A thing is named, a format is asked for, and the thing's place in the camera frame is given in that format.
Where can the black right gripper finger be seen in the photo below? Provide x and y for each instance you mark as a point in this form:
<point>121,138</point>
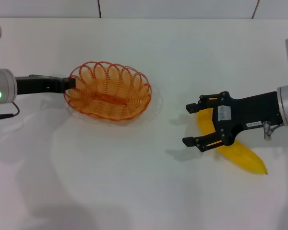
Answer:
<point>213,141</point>
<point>211,101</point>

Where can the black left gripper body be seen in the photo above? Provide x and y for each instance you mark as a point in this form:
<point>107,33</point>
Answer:
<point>38,85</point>

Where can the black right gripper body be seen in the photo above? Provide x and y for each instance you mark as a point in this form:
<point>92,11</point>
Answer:
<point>252,112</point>

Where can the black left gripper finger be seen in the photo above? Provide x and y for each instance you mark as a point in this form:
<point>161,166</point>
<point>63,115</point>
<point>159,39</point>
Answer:
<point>69,82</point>

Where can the yellow banana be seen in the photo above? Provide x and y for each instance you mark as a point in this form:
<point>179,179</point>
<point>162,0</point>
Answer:
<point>242,158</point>

